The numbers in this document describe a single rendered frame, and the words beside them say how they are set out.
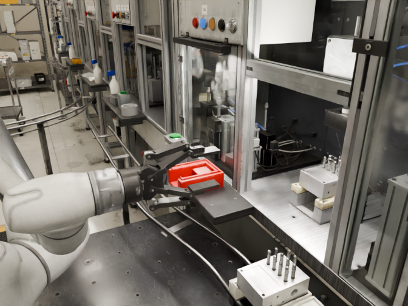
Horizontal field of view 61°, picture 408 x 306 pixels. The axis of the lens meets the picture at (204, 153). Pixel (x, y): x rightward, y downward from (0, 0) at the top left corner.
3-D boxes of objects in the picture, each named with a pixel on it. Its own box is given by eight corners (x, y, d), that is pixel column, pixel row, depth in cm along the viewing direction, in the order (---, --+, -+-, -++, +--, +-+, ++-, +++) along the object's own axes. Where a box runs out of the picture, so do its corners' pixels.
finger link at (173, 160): (145, 176, 76) (142, 172, 75) (187, 149, 78) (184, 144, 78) (151, 184, 73) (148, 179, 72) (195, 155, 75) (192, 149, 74)
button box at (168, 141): (164, 163, 134) (163, 134, 129) (183, 159, 137) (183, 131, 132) (172, 171, 127) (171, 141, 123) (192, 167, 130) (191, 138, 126)
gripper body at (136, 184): (125, 214, 70) (169, 203, 74) (122, 176, 67) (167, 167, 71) (117, 197, 77) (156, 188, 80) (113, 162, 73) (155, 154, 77)
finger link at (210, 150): (187, 153, 78) (186, 150, 78) (214, 149, 81) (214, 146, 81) (192, 158, 76) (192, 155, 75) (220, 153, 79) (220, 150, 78)
